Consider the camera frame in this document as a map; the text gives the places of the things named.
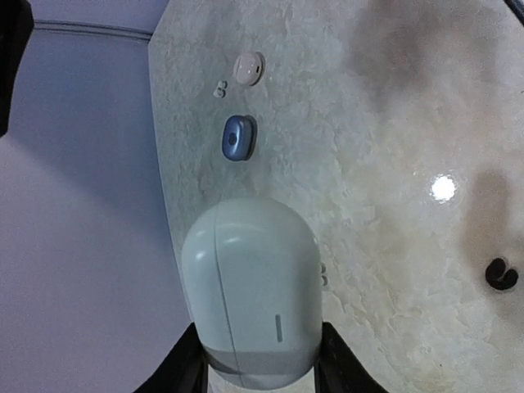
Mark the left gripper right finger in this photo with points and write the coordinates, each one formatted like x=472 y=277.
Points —
x=337 y=370

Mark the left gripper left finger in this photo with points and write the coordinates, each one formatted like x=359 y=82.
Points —
x=184 y=369

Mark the white oblong charging case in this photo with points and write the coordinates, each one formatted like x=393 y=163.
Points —
x=251 y=271

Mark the blue earbud charging case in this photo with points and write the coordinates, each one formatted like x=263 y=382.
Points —
x=239 y=137

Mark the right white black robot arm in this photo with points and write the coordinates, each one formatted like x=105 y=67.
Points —
x=17 y=24

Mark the black earbud right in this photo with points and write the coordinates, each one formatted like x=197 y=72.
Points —
x=499 y=276

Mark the white earbud far right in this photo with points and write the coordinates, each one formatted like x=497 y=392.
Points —
x=220 y=90

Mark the right aluminium corner post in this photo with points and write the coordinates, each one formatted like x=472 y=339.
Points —
x=69 y=27

